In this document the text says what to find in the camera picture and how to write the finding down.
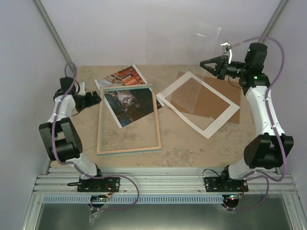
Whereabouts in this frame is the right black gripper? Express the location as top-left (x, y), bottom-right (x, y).
top-left (200, 55), bottom-right (248, 81)

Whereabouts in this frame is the cat and books photo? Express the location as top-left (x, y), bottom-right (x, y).
top-left (95, 65), bottom-right (154, 128)

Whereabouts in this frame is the clear acrylic sheet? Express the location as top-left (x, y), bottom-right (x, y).
top-left (168, 21), bottom-right (220, 113)

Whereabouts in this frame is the wooden teal picture frame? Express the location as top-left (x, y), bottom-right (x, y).
top-left (96, 84), bottom-right (162, 155)

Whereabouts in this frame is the white passe-partout mat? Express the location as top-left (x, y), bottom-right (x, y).
top-left (156, 71), bottom-right (240, 139)

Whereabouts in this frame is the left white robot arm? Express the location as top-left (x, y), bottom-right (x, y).
top-left (39, 77), bottom-right (105, 192)

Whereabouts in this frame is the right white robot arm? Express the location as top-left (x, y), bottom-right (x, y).
top-left (200, 42), bottom-right (294, 192)

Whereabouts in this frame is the left circuit board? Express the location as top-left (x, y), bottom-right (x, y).
top-left (90, 194), bottom-right (112, 203)

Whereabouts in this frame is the circuit board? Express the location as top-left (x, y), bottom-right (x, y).
top-left (90, 194), bottom-right (112, 203)
top-left (225, 194), bottom-right (242, 200)

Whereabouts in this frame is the clear plastic bag scrap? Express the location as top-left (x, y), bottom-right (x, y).
top-left (89, 210), bottom-right (103, 226)

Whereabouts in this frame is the right circuit board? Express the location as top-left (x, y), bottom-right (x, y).
top-left (225, 194), bottom-right (242, 200)

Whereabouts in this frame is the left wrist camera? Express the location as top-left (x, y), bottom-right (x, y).
top-left (76, 82), bottom-right (85, 96)

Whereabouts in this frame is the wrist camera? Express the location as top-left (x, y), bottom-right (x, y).
top-left (220, 42), bottom-right (233, 64)
top-left (76, 82), bottom-right (85, 96)

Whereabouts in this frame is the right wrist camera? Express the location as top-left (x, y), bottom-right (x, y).
top-left (220, 42), bottom-right (233, 64)

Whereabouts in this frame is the left aluminium corner post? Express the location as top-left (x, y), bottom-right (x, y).
top-left (32, 0), bottom-right (75, 73)

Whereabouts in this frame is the aluminium corner post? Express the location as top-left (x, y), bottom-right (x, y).
top-left (32, 0), bottom-right (75, 73)
top-left (242, 0), bottom-right (290, 72)

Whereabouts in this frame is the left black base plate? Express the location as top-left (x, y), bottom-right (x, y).
top-left (77, 177), bottom-right (120, 193)

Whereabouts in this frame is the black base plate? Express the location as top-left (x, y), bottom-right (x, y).
top-left (203, 176), bottom-right (249, 192)
top-left (77, 177), bottom-right (120, 193)

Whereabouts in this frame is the right aluminium corner post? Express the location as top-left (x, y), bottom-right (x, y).
top-left (242, 0), bottom-right (290, 72)

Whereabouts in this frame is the aluminium rail beam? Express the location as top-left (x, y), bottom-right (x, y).
top-left (33, 167), bottom-right (297, 195)

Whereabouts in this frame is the grey slotted cable duct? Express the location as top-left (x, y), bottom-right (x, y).
top-left (43, 195), bottom-right (224, 205)

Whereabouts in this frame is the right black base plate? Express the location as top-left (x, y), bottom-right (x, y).
top-left (203, 176), bottom-right (249, 192)

